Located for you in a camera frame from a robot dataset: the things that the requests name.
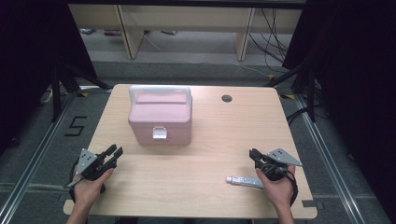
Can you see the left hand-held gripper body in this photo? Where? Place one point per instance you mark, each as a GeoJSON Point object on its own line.
{"type": "Point", "coordinates": [85, 161]}

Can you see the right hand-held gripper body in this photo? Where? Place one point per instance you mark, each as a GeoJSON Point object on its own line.
{"type": "Point", "coordinates": [277, 161]}

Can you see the white ointment tube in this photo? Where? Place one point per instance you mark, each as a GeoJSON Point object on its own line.
{"type": "Point", "coordinates": [246, 181]}

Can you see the pink storage box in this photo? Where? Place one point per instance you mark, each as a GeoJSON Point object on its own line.
{"type": "Point", "coordinates": [160, 116]}

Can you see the person's left hand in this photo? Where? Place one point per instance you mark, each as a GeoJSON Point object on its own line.
{"type": "Point", "coordinates": [87, 189]}

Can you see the person's right hand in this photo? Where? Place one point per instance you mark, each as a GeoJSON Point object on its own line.
{"type": "Point", "coordinates": [280, 191]}

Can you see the yellow floor tape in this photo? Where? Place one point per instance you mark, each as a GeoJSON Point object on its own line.
{"type": "Point", "coordinates": [82, 94]}
{"type": "Point", "coordinates": [287, 96]}

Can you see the dark curtain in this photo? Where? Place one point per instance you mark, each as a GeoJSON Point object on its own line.
{"type": "Point", "coordinates": [31, 62]}
{"type": "Point", "coordinates": [358, 77]}

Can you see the aluminium floor rail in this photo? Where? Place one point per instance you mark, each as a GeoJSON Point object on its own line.
{"type": "Point", "coordinates": [330, 161]}
{"type": "Point", "coordinates": [34, 158]}

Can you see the light wooden desk frame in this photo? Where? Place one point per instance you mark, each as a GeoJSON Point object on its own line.
{"type": "Point", "coordinates": [186, 18]}

